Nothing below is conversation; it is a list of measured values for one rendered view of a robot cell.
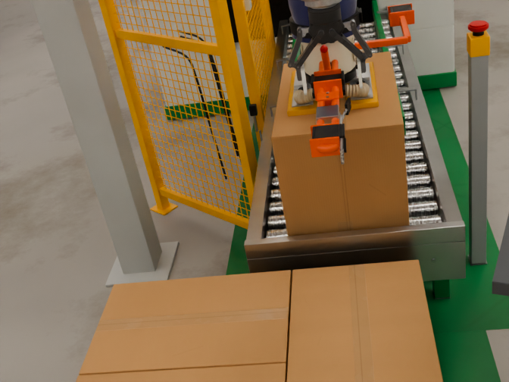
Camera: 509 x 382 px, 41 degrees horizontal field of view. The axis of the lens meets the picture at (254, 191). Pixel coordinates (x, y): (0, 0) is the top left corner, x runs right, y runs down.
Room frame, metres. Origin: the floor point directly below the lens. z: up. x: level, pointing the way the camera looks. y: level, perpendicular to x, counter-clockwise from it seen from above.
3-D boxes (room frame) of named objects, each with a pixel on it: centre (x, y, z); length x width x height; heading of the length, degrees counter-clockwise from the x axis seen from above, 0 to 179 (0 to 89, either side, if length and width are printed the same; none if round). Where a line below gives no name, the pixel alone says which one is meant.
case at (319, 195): (2.12, -0.34, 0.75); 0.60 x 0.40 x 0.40; 168
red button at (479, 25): (2.25, -0.87, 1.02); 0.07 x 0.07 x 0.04
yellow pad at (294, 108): (2.15, -0.23, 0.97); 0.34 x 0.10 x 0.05; 169
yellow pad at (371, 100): (2.11, -0.42, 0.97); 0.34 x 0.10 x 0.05; 169
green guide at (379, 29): (3.23, -0.82, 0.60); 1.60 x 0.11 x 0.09; 170
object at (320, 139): (1.54, -0.20, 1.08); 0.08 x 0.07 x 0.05; 169
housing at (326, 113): (1.68, -0.24, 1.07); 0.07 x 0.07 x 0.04; 79
